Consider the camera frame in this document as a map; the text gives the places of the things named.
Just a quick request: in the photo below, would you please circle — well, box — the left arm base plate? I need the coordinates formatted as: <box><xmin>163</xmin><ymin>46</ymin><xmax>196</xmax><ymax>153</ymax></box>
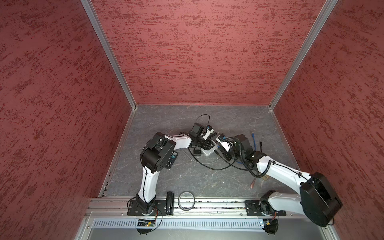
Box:
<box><xmin>127</xmin><ymin>200</ymin><xmax>166</xmax><ymax>216</ymax></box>

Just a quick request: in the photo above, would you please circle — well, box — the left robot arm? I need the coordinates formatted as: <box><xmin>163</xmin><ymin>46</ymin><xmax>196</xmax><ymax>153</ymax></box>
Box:
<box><xmin>135</xmin><ymin>123</ymin><xmax>215</xmax><ymax>215</ymax></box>

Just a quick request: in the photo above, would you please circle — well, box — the black cable ring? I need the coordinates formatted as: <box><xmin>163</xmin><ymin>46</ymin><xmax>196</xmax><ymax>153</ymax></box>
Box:
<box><xmin>177</xmin><ymin>191</ymin><xmax>196</xmax><ymax>212</ymax></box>

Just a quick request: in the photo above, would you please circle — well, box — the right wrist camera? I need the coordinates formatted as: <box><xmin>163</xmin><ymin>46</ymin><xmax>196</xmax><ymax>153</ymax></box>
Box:
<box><xmin>216</xmin><ymin>134</ymin><xmax>232</xmax><ymax>153</ymax></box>

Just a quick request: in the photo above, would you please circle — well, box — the aluminium front rail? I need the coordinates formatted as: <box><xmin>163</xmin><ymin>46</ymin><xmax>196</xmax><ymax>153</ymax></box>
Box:
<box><xmin>85</xmin><ymin>196</ymin><xmax>329</xmax><ymax>219</ymax></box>

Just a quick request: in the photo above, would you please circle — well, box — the black calculator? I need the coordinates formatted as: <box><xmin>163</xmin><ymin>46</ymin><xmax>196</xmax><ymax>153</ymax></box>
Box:
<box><xmin>165</xmin><ymin>151</ymin><xmax>178</xmax><ymax>170</ymax></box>

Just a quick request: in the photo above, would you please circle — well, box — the black stapler on rail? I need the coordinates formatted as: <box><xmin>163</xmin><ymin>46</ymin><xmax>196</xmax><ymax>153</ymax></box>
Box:
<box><xmin>166</xmin><ymin>191</ymin><xmax>175</xmax><ymax>216</ymax></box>

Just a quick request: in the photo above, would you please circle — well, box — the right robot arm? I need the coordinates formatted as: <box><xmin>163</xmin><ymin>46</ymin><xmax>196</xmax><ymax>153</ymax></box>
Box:
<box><xmin>217</xmin><ymin>135</ymin><xmax>343</xmax><ymax>227</ymax></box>

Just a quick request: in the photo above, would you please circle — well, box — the blue ethernet cable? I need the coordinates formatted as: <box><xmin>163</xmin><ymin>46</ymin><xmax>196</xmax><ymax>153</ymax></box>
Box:
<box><xmin>235</xmin><ymin>132</ymin><xmax>258</xmax><ymax>165</ymax></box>

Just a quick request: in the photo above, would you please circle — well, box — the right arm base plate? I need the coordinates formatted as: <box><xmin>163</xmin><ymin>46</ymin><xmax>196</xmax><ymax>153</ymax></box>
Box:
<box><xmin>245</xmin><ymin>200</ymin><xmax>287</xmax><ymax>217</ymax></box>

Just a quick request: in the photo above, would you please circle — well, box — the white small network switch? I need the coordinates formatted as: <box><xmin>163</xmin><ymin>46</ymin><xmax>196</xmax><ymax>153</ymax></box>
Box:
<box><xmin>201</xmin><ymin>143</ymin><xmax>218</xmax><ymax>157</ymax></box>

